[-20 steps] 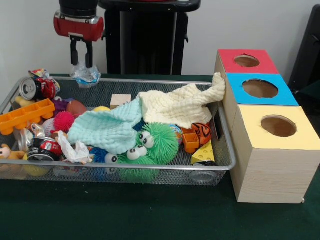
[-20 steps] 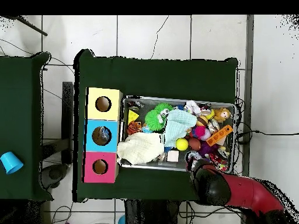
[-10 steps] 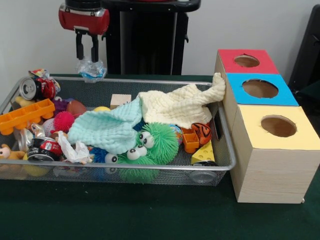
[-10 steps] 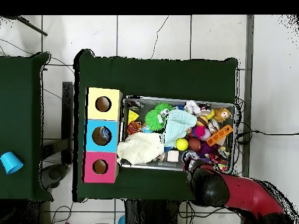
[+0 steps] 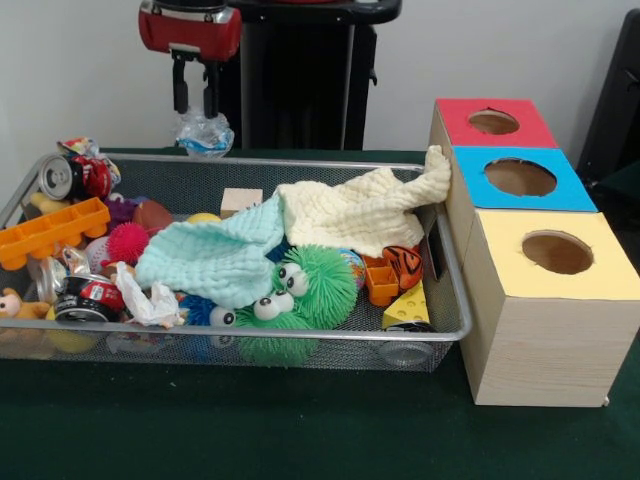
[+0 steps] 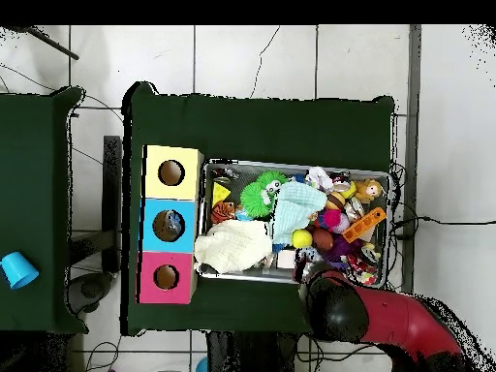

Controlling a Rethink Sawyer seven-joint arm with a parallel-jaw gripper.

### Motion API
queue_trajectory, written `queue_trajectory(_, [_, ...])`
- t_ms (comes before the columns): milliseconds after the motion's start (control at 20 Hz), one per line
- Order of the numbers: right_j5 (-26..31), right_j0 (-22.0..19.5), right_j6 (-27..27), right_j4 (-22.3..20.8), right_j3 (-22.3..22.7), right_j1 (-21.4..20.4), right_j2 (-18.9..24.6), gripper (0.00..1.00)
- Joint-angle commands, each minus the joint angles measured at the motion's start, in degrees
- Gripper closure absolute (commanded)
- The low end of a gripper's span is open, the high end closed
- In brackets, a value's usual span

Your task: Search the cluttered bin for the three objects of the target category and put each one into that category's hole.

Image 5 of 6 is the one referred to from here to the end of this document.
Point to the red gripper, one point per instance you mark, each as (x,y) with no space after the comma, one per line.
(190,32)

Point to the small clear plastic packet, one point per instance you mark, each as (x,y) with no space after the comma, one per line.
(205,136)

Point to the mint green muslin cloth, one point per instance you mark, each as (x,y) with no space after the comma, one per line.
(215,255)

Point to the cream muslin cloth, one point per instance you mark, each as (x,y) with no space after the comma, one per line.
(350,210)

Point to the shallow clear mesh bin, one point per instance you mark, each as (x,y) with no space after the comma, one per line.
(452,300)

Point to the wooden box with three holes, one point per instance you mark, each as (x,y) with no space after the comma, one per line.
(540,350)

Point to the small wooden cube block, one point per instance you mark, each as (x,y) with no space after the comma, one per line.
(242,200)

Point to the pink spiky ball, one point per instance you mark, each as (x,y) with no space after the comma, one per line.
(128,242)

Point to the orange plastic toy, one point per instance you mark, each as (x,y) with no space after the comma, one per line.
(50,232)

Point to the large green spiky ball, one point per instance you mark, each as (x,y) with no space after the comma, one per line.
(325,275)

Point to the red and black soda can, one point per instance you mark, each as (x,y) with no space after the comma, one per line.
(95,297)

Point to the small green spiky ball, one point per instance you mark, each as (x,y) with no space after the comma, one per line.
(268,340)

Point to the orange toy block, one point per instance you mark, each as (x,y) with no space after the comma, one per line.
(380,282)

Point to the orange tiger plush toy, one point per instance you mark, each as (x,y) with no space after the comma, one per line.
(405,265)

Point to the yellow cheese wedge toy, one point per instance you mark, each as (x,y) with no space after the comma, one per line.
(408,308)

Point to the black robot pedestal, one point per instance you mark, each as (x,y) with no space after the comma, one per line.
(300,90)

